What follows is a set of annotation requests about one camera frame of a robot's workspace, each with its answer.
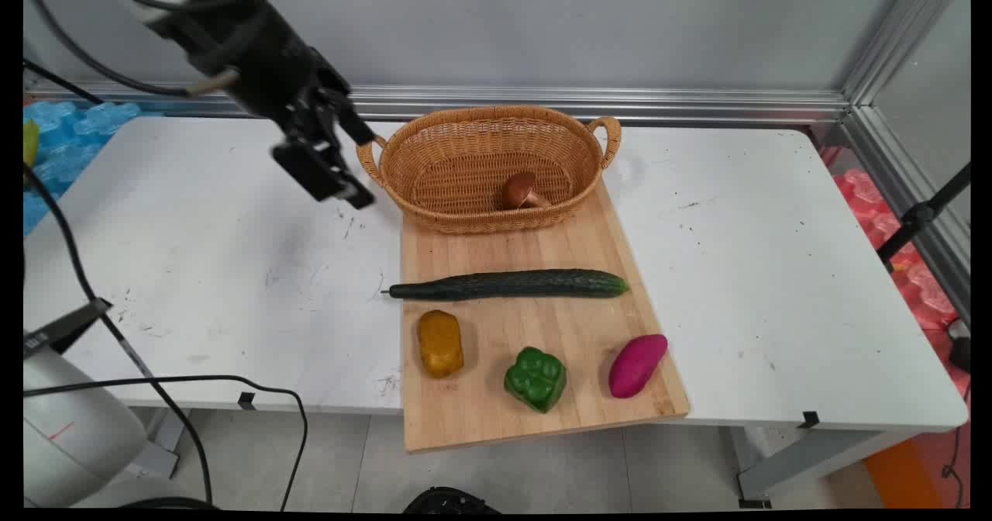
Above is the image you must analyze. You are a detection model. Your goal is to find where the black box on floor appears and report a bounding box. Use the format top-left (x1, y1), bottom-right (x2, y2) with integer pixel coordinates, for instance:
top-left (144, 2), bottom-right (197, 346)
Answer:
top-left (949, 318), bottom-right (971, 375)

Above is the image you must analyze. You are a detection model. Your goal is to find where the purple toy sweet potato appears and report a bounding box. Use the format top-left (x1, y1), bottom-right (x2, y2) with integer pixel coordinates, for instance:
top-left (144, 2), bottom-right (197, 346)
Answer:
top-left (608, 333), bottom-right (669, 399)

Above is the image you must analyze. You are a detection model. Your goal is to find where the woven wicker basket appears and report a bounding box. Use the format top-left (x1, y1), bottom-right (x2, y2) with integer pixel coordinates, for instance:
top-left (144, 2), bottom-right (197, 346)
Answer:
top-left (355, 105), bottom-right (622, 235)

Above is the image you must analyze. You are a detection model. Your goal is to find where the black cable by rail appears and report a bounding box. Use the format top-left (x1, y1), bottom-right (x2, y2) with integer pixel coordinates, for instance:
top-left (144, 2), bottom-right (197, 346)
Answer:
top-left (23, 58), bottom-right (104, 105)

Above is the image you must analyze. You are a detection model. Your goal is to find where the long dark green cucumber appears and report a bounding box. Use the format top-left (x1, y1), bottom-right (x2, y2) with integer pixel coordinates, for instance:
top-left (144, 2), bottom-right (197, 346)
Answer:
top-left (381, 268), bottom-right (630, 302)

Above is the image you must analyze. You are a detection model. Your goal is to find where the wooden cutting board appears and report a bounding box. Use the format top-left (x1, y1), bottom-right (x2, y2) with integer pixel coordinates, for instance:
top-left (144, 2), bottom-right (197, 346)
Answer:
top-left (400, 178), bottom-right (691, 454)

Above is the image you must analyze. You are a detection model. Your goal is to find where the brown toy mushroom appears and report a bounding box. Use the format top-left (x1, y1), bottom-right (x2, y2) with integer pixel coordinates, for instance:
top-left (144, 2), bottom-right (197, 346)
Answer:
top-left (501, 171), bottom-right (553, 212)

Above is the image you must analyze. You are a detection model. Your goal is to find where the black round floor object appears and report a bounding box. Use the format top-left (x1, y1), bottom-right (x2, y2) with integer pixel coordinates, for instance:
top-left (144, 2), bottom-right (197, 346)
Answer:
top-left (402, 486), bottom-right (501, 515)

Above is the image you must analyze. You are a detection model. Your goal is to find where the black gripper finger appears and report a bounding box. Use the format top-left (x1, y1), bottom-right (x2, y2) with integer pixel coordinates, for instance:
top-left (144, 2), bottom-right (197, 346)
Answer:
top-left (321, 86), bottom-right (377, 148)
top-left (270, 139), bottom-right (377, 211)

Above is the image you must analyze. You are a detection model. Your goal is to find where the grey velcro strap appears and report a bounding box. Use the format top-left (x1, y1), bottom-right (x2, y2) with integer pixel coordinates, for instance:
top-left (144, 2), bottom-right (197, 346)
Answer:
top-left (23, 297), bottom-right (114, 357)

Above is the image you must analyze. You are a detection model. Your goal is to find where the grey table leg frame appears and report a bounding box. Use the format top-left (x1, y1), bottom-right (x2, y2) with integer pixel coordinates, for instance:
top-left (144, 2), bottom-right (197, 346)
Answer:
top-left (728, 426), bottom-right (925, 509)

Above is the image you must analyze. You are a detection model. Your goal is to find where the red foam mat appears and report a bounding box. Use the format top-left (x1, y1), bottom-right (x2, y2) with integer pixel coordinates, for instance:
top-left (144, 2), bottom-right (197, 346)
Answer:
top-left (820, 145), bottom-right (971, 398)

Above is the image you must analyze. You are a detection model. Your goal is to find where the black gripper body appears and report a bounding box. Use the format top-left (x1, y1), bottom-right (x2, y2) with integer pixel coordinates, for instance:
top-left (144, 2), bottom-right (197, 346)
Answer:
top-left (147, 0), bottom-right (353, 148)

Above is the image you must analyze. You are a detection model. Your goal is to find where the horizontal aluminium frame rail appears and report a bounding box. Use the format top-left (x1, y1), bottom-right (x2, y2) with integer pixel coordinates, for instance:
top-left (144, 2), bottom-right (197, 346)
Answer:
top-left (23, 81), bottom-right (851, 127)

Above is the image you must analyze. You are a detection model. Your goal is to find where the grey table leg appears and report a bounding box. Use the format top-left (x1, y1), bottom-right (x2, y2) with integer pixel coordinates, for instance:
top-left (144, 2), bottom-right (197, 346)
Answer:
top-left (124, 406), bottom-right (191, 481)

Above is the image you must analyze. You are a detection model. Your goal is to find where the yellow toy bell pepper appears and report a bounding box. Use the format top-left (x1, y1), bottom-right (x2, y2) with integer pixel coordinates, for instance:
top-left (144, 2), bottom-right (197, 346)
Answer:
top-left (418, 309), bottom-right (465, 379)

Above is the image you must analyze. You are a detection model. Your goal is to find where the thick black cable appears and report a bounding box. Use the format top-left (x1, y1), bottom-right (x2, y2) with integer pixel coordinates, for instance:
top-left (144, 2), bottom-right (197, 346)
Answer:
top-left (23, 163), bottom-right (215, 505)

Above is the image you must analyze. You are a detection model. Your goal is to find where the thin black looping cable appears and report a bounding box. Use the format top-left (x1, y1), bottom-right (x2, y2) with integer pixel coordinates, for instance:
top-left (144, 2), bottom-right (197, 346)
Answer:
top-left (23, 374), bottom-right (309, 511)

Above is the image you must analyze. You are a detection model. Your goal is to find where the black tripod stand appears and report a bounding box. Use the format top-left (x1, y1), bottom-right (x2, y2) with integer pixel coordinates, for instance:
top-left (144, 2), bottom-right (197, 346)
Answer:
top-left (876, 162), bottom-right (971, 274)

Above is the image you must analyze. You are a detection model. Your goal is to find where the blue foam mat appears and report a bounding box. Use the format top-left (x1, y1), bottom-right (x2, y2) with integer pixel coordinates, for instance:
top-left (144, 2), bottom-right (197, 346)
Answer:
top-left (23, 101), bottom-right (164, 236)

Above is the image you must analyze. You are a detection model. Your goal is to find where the slanted aluminium frame post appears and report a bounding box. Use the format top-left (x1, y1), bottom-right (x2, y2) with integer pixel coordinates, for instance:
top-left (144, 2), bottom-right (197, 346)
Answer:
top-left (839, 0), bottom-right (971, 324)

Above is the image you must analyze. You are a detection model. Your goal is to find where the green toy bell pepper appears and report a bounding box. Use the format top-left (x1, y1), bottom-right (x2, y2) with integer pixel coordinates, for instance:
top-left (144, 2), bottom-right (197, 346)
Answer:
top-left (504, 347), bottom-right (568, 414)

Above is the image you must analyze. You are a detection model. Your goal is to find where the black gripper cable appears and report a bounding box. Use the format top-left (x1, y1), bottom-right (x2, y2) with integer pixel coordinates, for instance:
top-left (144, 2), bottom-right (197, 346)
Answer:
top-left (23, 0), bottom-right (291, 97)

